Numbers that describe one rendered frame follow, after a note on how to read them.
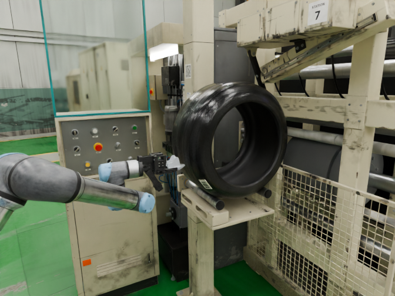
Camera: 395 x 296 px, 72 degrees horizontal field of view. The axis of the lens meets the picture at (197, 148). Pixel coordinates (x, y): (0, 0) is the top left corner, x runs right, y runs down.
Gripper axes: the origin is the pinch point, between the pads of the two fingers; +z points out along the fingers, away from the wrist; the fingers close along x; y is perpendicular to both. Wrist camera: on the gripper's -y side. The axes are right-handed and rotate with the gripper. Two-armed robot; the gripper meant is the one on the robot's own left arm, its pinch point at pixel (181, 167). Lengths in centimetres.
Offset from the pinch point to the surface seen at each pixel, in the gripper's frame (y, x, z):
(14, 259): -108, 148, -94
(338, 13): 61, -36, 48
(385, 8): 61, -46, 59
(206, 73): 42, 26, 26
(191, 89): 33.8, 29.2, 19.0
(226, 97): 30.6, -10.8, 16.2
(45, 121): -68, 882, -90
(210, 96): 31.0, -6.5, 11.0
